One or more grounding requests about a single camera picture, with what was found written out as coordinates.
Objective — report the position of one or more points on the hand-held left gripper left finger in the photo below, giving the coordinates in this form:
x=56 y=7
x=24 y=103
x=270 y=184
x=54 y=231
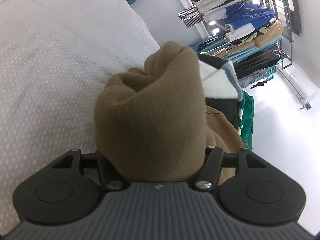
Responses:
x=107 y=173

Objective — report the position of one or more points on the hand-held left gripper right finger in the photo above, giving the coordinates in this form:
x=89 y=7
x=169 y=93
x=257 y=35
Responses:
x=210 y=165

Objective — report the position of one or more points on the brown hoodie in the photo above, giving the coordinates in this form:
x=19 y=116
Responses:
x=150 y=115

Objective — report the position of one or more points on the tan sweatshirt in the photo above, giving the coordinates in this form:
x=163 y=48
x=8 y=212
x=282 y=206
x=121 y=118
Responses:
x=222 y=135

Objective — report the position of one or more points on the black garment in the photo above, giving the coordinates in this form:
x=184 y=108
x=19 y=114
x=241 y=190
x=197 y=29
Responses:
x=222 y=110

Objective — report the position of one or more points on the green garment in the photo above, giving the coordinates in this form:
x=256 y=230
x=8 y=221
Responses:
x=246 y=120

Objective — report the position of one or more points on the white fleece jacket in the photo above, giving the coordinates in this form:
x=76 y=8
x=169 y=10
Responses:
x=217 y=82

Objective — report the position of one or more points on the dark hanging garments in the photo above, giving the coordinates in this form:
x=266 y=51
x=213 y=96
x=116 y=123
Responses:
x=260 y=62

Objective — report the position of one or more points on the bed with white sheet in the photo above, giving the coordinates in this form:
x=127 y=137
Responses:
x=57 y=67

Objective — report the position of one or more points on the white air conditioner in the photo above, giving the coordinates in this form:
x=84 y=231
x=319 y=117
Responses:
x=297 y=85

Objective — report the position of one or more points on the teal hanging garment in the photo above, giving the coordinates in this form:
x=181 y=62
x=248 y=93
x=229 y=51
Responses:
x=250 y=47

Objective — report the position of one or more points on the beige hanging garment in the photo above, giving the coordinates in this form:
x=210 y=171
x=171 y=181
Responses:
x=267 y=36

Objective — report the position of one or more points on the striped hanging shirt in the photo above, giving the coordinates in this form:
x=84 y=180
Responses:
x=192 y=17

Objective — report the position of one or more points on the blue and white jersey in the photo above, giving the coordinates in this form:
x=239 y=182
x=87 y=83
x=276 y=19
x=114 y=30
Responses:
x=242 y=15

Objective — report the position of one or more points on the metal drying rack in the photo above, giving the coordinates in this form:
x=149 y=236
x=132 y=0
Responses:
x=290 y=10

